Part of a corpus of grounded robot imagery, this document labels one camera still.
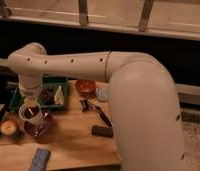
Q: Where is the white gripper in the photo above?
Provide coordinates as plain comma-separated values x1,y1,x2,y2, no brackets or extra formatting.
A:
18,75,42,108

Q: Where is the small metal cup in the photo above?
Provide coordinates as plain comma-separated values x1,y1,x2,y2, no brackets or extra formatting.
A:
24,107,39,119

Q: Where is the white paper cup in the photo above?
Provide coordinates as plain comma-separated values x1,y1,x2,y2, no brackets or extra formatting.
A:
19,104,43,125

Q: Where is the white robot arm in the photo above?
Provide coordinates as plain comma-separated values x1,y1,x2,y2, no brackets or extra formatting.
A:
8,43,186,171

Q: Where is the green plastic tray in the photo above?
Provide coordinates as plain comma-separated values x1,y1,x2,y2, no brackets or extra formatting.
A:
9,76,69,111

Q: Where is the brown pine cone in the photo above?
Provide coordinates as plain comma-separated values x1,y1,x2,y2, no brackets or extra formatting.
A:
40,88,54,105

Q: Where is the pale lemon wedge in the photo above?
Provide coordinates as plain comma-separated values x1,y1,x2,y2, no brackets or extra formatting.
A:
54,86,64,105

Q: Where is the purple bowl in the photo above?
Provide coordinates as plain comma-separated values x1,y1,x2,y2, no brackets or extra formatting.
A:
24,111,54,138

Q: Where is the red yellow apple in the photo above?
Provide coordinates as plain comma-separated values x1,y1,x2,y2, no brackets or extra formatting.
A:
0,119,18,136

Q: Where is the orange bowl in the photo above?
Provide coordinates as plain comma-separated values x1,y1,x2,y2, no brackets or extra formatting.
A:
75,80,96,97

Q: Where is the blue scrubbing sponge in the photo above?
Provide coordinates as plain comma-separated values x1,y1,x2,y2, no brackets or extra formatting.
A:
29,148,51,171

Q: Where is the wooden board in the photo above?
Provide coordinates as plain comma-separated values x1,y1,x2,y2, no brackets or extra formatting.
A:
0,80,120,171

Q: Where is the black rectangular block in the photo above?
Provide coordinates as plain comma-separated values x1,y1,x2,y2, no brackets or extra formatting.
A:
91,125,113,138

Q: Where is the black handled peeler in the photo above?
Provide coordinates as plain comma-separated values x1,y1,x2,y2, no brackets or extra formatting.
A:
80,99,112,127

